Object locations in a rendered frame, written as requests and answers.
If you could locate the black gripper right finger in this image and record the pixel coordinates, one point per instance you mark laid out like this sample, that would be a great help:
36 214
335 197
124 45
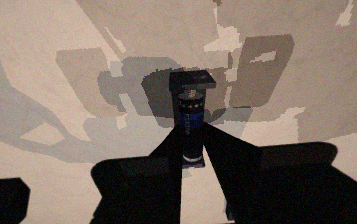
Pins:
241 167

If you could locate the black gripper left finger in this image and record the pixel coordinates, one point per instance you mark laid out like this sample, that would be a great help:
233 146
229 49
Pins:
161 168

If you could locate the black and blue battery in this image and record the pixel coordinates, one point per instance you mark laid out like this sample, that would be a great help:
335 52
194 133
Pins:
191 115

